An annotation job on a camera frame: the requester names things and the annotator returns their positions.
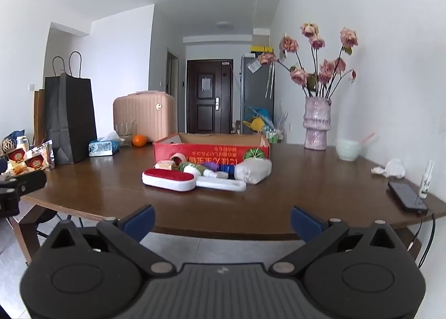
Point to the green plastic piece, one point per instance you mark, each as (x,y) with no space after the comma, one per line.
(183,166)

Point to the crumpled white tissue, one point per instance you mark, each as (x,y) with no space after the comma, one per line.
(392,168)

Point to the pink suitcase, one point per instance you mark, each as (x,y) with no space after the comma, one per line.
(146,113)

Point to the grey refrigerator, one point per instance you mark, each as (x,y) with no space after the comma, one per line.
(258,92)

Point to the purple plastic piece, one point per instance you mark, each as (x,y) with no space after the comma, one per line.
(209,165)

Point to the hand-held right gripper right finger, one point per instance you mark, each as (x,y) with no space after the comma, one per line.
(306,223)

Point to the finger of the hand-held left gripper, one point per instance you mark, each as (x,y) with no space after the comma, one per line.
(31,181)

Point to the small clear spray bottle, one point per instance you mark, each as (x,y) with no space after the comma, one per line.
(425,183)

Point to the white bowl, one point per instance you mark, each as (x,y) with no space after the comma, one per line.
(346,150)

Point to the yellow watering can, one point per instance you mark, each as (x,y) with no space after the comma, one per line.
(254,123)

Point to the yellow box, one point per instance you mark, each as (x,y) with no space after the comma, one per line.
(261,49)

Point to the small white bottle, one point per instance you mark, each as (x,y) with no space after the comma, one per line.
(214,174)

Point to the red and white lint brush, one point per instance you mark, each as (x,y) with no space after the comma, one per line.
(167,176)

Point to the dark wooden door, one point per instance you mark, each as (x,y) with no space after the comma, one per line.
(209,103)

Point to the white plastic pouch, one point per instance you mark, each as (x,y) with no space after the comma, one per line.
(252,171)

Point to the black paper bag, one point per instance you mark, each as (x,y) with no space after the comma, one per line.
(69,120)

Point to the white tape roll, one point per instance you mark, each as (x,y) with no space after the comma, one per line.
(179,155)

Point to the dried pink roses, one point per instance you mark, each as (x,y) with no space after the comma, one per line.
(327,68)

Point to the red cardboard box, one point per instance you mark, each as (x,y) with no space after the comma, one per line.
(209,158)

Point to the red label snack packet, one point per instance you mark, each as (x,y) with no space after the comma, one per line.
(38,158)
(15,158)

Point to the pile of household clutter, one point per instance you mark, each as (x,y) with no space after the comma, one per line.
(275,132)

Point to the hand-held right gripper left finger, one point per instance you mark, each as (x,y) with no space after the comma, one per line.
(141,222)

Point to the blue ribbed lid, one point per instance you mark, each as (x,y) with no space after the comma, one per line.
(228,168)

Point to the pink ceramic vase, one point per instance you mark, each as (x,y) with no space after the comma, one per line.
(315,123)

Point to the blue tissue pack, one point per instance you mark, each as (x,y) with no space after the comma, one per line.
(101,148)

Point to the brown cardboard carton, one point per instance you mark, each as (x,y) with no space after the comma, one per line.
(261,40)

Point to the black smartphone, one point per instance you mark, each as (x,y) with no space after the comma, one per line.
(406,195)

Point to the orange fruit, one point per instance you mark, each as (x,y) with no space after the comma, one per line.
(139,141)

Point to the white round lid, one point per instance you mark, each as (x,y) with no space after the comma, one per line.
(191,169)

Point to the white thermos bottle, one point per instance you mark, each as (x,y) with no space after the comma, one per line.
(22,144)

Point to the beige plug adapter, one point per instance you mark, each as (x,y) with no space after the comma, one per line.
(163,165)

